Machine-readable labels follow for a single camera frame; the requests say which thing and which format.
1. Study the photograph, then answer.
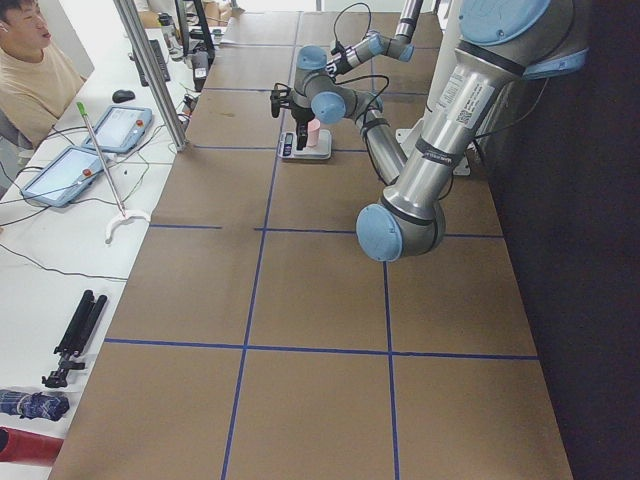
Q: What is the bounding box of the black folded tripod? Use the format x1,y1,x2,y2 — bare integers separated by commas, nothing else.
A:
42,290,108,388

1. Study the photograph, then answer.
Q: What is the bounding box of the black computer mouse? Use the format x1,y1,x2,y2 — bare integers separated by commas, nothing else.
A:
112,89,136,104

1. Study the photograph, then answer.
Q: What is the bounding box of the black box white label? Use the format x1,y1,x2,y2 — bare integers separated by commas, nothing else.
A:
190,50,211,92

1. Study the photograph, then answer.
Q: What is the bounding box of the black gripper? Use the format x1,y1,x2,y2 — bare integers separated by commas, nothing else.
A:
291,104,313,150

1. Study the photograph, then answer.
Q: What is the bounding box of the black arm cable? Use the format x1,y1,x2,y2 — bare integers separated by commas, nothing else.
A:
327,74,396,184
330,2,374,59

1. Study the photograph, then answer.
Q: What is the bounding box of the teach pendant tablet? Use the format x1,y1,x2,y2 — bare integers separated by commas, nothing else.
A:
21,146,103,207
92,105,153,154

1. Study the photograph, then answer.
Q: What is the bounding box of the metal rod green tip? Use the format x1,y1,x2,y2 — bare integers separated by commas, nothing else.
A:
76,102,151,245

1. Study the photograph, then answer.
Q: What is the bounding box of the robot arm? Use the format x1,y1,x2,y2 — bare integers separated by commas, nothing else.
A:
325,0,423,78
270,1,591,262

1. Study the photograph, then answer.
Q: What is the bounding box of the pink plastic cup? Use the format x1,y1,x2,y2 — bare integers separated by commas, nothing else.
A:
306,118,321,148

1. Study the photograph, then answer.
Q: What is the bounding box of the silver digital kitchen scale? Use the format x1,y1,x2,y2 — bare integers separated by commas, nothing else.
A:
277,129,332,161

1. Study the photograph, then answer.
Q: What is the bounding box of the far teach pendant tablet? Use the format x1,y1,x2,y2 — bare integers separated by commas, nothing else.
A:
92,105,153,154

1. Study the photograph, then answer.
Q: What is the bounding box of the blue folded umbrella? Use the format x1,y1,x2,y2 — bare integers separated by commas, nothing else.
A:
1,389,70,421

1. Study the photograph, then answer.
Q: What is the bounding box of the near teach pendant tablet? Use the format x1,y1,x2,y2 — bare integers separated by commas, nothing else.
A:
21,146,103,207

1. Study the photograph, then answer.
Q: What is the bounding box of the black computer keyboard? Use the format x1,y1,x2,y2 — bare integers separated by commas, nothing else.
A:
137,38,171,87

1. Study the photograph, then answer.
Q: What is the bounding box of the person in beige shirt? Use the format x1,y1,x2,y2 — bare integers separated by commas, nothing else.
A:
1,1,86,148

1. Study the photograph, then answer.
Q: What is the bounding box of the red cylinder object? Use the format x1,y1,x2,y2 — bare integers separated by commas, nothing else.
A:
1,426,64,467

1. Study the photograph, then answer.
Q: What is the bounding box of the aluminium frame post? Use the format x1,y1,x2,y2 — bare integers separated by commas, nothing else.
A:
114,0,187,152

